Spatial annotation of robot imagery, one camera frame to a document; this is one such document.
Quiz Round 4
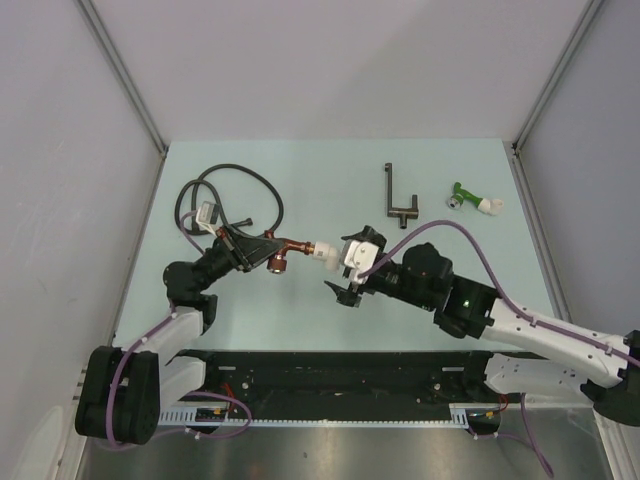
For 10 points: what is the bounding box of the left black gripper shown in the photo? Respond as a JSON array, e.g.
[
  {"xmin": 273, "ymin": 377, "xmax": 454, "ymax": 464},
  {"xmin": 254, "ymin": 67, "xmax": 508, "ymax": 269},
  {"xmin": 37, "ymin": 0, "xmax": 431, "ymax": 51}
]
[{"xmin": 195, "ymin": 223, "xmax": 285, "ymax": 293}]

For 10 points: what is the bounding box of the dark red brass faucet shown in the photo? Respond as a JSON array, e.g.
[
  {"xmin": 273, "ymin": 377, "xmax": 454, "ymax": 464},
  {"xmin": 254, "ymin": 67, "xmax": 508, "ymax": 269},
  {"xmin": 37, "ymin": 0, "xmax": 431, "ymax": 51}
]
[{"xmin": 267, "ymin": 238, "xmax": 315, "ymax": 274}]

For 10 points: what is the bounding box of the white plastic elbow fitting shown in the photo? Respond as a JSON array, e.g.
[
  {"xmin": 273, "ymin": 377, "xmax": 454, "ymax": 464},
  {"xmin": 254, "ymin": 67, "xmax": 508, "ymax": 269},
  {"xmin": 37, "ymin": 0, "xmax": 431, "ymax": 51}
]
[{"xmin": 311, "ymin": 241, "xmax": 340, "ymax": 272}]

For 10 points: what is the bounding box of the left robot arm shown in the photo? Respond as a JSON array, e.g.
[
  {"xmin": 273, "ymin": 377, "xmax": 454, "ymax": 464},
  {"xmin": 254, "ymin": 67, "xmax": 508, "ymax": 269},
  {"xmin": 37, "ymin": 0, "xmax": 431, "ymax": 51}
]
[{"xmin": 74, "ymin": 227, "xmax": 285, "ymax": 448}]

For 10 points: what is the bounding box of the green faucet with elbow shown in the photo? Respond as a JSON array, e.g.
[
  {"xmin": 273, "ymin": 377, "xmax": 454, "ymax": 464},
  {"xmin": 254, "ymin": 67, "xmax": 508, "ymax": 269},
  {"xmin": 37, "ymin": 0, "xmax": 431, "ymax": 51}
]
[{"xmin": 446, "ymin": 182, "xmax": 504, "ymax": 216}]

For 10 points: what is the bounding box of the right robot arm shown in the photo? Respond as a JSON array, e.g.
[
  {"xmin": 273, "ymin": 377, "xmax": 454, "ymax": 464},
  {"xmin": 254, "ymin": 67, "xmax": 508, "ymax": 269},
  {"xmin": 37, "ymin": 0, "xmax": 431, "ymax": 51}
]
[{"xmin": 312, "ymin": 226, "xmax": 639, "ymax": 427}]

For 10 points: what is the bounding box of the dark metal faucet spout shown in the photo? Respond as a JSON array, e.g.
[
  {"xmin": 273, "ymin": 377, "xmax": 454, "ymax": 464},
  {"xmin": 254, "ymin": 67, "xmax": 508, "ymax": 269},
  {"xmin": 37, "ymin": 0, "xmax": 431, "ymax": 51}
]
[{"xmin": 383, "ymin": 162, "xmax": 420, "ymax": 231}]

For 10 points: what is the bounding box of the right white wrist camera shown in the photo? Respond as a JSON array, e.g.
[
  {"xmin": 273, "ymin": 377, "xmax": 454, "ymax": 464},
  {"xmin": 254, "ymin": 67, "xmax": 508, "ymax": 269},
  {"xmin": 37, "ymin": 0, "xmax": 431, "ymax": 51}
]
[{"xmin": 339, "ymin": 239, "xmax": 380, "ymax": 284}]

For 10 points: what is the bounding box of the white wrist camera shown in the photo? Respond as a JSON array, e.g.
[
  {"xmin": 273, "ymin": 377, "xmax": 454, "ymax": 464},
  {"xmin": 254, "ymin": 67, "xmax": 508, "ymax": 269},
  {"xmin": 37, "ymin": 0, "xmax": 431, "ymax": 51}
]
[
  {"xmin": 339, "ymin": 239, "xmax": 380, "ymax": 284},
  {"xmin": 195, "ymin": 201, "xmax": 220, "ymax": 234}
]

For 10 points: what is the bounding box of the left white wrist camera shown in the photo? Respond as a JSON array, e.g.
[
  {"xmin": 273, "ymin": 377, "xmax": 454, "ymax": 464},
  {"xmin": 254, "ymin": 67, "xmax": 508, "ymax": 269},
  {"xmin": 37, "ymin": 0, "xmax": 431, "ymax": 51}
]
[{"xmin": 195, "ymin": 201, "xmax": 220, "ymax": 234}]

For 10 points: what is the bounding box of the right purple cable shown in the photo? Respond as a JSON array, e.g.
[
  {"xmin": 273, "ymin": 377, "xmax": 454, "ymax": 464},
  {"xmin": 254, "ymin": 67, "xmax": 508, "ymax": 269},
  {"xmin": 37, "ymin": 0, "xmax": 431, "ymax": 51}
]
[{"xmin": 357, "ymin": 219, "xmax": 640, "ymax": 476}]

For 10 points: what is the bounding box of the purple cable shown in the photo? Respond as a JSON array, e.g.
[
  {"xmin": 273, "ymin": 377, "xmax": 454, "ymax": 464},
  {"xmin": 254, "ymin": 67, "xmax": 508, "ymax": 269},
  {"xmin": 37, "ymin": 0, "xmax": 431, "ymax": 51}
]
[
  {"xmin": 357, "ymin": 219, "xmax": 640, "ymax": 476},
  {"xmin": 104, "ymin": 212, "xmax": 253, "ymax": 454}
]

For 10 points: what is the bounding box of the grey flexible metal hose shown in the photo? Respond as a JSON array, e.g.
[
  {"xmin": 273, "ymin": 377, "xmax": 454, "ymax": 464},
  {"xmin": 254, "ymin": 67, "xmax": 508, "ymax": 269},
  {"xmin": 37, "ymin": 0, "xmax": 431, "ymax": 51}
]
[{"xmin": 175, "ymin": 163, "xmax": 285, "ymax": 241}]

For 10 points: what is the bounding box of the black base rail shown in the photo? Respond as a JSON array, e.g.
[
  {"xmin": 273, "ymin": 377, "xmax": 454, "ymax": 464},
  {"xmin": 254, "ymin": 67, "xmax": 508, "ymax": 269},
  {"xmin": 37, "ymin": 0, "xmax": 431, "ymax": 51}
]
[{"xmin": 102, "ymin": 349, "xmax": 584, "ymax": 421}]

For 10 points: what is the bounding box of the white slotted cable duct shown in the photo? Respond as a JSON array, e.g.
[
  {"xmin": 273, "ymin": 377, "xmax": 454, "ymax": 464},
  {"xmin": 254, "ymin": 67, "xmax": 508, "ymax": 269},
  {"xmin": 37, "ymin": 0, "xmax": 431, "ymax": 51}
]
[{"xmin": 158, "ymin": 404, "xmax": 506, "ymax": 430}]

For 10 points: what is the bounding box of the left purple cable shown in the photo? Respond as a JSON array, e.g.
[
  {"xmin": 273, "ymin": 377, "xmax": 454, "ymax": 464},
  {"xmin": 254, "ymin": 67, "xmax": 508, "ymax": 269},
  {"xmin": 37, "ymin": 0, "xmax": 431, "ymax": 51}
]
[{"xmin": 104, "ymin": 212, "xmax": 253, "ymax": 454}]

